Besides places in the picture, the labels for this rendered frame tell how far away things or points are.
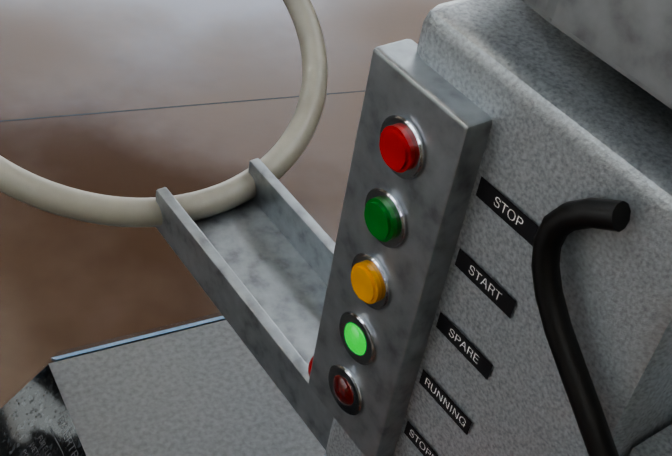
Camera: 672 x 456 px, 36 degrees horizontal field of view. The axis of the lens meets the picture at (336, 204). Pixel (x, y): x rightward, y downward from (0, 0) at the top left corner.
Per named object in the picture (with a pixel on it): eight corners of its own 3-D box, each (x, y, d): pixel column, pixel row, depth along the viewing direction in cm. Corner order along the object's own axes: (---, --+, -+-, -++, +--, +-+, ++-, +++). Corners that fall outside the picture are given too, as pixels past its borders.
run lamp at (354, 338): (375, 358, 66) (381, 333, 64) (357, 366, 65) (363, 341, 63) (353, 333, 67) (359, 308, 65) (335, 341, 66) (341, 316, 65)
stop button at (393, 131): (417, 177, 56) (427, 139, 54) (402, 183, 55) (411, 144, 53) (388, 150, 57) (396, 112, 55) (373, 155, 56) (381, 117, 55)
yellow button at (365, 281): (384, 307, 62) (392, 277, 60) (371, 313, 62) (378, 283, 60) (359, 280, 64) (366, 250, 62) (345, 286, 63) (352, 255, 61)
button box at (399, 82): (403, 451, 70) (508, 114, 52) (372, 468, 69) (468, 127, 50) (336, 371, 75) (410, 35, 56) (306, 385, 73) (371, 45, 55)
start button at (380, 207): (400, 246, 59) (408, 212, 57) (385, 252, 58) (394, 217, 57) (373, 219, 60) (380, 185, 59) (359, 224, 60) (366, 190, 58)
